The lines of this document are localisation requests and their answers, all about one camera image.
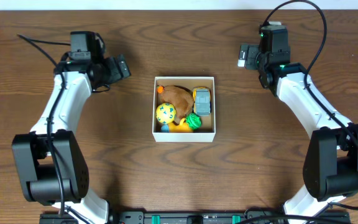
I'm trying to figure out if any grey yellow toy car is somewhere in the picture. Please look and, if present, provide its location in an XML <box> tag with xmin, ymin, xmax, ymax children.
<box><xmin>193</xmin><ymin>87</ymin><xmax>211</xmax><ymax>116</ymax></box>

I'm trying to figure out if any yellow letter ball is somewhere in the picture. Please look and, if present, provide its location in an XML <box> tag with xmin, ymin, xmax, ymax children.
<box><xmin>155</xmin><ymin>103</ymin><xmax>177</xmax><ymax>124</ymax></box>

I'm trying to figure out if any brown plush teddy bear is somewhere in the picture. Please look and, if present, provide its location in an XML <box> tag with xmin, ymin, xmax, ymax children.
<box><xmin>157</xmin><ymin>85</ymin><xmax>194</xmax><ymax>119</ymax></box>

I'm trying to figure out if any orange rubber duck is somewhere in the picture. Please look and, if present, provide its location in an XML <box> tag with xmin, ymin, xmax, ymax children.
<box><xmin>161</xmin><ymin>118</ymin><xmax>193</xmax><ymax>133</ymax></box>

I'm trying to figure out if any green ridged disc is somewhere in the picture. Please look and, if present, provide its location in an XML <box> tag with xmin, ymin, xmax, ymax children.
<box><xmin>186</xmin><ymin>113</ymin><xmax>202</xmax><ymax>130</ymax></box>

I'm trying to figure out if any white cardboard box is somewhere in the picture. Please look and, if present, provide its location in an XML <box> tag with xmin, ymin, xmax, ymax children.
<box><xmin>152</xmin><ymin>76</ymin><xmax>216</xmax><ymax>142</ymax></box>

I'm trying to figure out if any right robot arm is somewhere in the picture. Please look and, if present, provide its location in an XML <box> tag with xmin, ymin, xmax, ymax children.
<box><xmin>238</xmin><ymin>44</ymin><xmax>358</xmax><ymax>223</ymax></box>

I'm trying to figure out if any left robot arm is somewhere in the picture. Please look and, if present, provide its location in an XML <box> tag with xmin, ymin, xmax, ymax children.
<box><xmin>12</xmin><ymin>55</ymin><xmax>131</xmax><ymax>223</ymax></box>

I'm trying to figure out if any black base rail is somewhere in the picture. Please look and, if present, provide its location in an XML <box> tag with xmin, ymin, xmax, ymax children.
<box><xmin>39</xmin><ymin>210</ymin><xmax>351</xmax><ymax>224</ymax></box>

